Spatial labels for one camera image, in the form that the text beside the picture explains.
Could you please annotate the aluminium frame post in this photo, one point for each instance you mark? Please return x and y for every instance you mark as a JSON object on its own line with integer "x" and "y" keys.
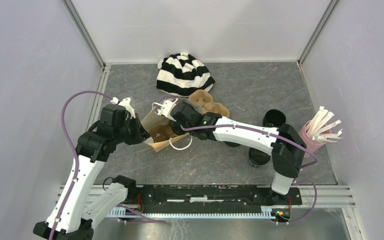
{"x": 318, "y": 30}
{"x": 74, "y": 14}

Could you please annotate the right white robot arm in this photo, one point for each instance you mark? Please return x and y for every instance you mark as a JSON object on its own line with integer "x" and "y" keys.
{"x": 283, "y": 144}

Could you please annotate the pink straw holder cup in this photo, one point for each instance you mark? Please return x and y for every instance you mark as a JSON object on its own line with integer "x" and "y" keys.
{"x": 311, "y": 145}

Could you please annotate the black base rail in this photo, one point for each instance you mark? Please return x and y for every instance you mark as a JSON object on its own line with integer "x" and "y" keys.
{"x": 208, "y": 199}

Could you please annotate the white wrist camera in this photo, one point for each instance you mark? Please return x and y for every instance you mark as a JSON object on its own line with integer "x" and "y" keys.
{"x": 165, "y": 107}
{"x": 126, "y": 103}

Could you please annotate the black white striped cloth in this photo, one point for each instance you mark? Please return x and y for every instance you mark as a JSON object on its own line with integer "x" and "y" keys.
{"x": 181, "y": 75}

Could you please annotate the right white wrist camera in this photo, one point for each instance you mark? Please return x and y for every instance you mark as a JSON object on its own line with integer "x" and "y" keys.
{"x": 165, "y": 107}

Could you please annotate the brown cardboard cup carrier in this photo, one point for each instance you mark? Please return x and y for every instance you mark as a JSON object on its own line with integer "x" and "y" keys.
{"x": 161, "y": 133}

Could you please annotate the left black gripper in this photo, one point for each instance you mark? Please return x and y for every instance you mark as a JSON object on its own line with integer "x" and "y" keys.
{"x": 141, "y": 133}

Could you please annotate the right aluminium frame post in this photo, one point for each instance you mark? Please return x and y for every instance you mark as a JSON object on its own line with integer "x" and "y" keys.
{"x": 318, "y": 30}

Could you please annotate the white wrapped straws bundle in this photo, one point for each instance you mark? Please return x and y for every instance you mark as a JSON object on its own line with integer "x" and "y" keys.
{"x": 318, "y": 129}

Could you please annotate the remaining cardboard carrier stack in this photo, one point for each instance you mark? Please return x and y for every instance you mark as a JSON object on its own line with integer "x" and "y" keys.
{"x": 206, "y": 101}

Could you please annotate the black coffee cup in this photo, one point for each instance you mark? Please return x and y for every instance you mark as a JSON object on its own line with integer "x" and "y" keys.
{"x": 273, "y": 118}
{"x": 257, "y": 158}

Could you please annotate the brown paper bag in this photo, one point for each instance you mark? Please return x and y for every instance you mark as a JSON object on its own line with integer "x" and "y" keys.
{"x": 152, "y": 119}

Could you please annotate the left aluminium frame post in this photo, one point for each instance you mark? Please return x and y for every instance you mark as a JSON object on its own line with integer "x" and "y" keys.
{"x": 74, "y": 14}

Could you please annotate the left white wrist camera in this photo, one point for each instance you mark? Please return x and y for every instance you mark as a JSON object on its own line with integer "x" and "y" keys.
{"x": 126, "y": 103}

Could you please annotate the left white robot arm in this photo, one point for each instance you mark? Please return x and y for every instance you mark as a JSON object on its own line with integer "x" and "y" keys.
{"x": 71, "y": 219}

